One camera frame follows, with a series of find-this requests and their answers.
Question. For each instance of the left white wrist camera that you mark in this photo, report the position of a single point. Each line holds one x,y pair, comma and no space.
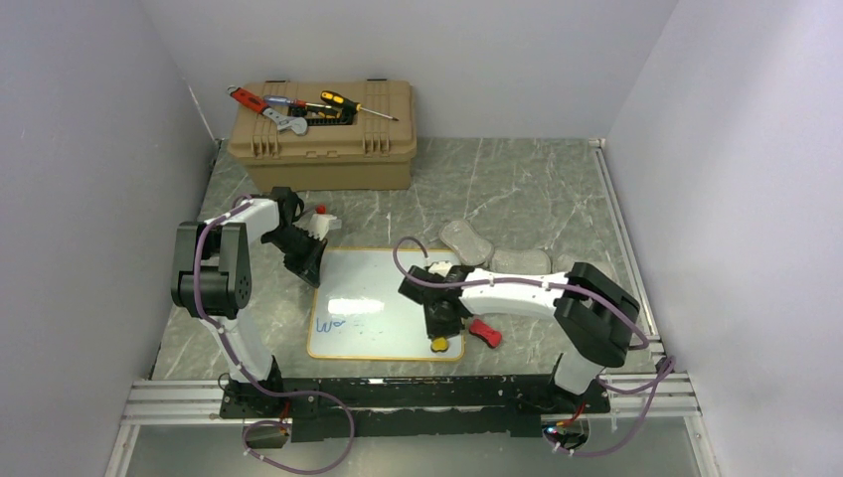
320,225

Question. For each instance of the red handled adjustable wrench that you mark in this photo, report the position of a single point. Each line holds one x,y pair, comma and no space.
283,123

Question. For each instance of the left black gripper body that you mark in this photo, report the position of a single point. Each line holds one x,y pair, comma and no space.
296,245

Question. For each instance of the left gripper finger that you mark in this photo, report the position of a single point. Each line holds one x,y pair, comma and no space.
316,258
310,273

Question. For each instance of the aluminium extrusion rail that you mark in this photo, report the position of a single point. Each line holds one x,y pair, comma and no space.
200,402

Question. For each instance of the yellow bone shaped eraser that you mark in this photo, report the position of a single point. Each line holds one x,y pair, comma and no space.
439,345

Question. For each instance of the yellow framed whiteboard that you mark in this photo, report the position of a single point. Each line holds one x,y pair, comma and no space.
359,314

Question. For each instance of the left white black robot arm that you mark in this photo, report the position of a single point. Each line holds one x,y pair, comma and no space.
212,275

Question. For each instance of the yellow black screwdriver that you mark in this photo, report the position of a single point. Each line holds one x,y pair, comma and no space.
338,100

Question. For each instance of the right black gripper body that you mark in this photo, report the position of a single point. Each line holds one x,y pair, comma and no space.
438,325

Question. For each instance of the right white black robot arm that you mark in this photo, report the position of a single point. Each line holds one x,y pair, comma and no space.
598,316

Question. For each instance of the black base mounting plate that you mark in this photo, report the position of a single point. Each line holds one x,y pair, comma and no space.
321,408

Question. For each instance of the tan plastic toolbox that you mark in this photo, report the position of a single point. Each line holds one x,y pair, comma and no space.
342,149

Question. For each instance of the red bone shaped eraser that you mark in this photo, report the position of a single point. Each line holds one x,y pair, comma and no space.
488,335

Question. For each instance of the blue red small screwdriver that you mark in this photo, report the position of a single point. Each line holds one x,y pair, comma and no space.
279,100

